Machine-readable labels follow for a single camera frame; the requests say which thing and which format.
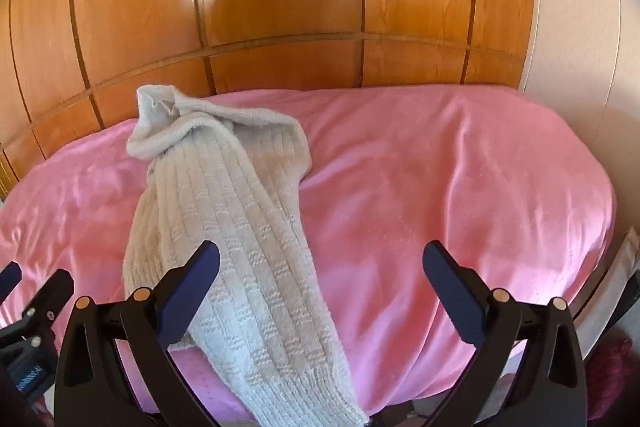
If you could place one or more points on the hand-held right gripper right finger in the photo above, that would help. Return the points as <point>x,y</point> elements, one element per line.
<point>452,294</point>

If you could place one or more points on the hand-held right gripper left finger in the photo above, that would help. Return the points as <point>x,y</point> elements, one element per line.
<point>192,289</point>

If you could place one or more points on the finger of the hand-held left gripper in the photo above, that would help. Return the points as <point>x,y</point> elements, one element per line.
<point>52,294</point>
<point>10,279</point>

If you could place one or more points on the white knit sweater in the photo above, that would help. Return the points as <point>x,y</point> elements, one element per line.
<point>240,207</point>

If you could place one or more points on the pink blanket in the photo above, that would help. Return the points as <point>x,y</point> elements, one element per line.
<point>450,187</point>

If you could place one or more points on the dark red cloth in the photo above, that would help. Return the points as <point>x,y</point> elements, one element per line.
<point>617,367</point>

